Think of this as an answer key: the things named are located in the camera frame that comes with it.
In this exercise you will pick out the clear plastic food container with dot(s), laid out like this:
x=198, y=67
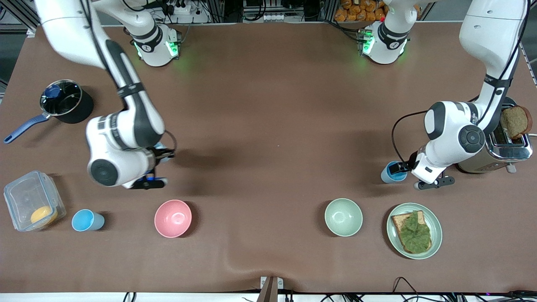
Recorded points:
x=25, y=197

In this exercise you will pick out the brown table cover cloth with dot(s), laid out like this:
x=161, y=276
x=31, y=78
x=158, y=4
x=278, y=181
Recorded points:
x=268, y=126

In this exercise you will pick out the pink bowl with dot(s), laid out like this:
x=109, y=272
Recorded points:
x=173, y=218

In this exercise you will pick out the brown bread slice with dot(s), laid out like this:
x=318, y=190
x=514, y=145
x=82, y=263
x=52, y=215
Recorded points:
x=516, y=121

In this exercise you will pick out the round orange food piece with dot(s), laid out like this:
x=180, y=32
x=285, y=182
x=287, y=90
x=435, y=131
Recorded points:
x=44, y=215

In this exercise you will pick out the green lettuce leaf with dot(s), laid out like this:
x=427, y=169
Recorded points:
x=415, y=235

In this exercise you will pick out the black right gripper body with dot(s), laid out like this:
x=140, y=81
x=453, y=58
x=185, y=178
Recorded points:
x=160, y=154

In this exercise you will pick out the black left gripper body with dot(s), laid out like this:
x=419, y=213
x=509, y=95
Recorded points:
x=408, y=164

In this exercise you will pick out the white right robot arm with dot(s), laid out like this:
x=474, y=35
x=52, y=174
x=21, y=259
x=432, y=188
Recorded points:
x=126, y=126

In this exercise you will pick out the bag of orange snacks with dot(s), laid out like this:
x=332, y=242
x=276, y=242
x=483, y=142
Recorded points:
x=356, y=10

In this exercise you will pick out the small white power strip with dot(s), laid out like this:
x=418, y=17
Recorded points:
x=274, y=18

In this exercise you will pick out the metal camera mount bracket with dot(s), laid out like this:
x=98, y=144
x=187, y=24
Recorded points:
x=270, y=287

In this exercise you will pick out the pale green bowl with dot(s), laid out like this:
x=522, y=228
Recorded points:
x=343, y=217

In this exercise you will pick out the small dark blue object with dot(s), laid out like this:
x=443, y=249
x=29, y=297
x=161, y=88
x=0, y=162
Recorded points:
x=53, y=91

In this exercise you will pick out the toast slice under lettuce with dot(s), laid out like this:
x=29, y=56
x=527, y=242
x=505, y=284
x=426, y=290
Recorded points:
x=397, y=220

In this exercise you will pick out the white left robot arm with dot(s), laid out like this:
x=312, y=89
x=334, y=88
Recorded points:
x=453, y=126

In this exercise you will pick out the silver beige toaster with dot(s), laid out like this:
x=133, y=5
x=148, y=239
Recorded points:
x=503, y=153

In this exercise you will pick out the blue cup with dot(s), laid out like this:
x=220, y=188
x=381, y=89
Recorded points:
x=84, y=220
x=384, y=176

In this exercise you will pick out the pale green plate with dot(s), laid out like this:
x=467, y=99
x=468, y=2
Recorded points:
x=436, y=230

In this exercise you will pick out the white power strip with plugs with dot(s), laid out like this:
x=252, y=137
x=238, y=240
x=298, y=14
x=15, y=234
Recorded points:
x=184, y=10

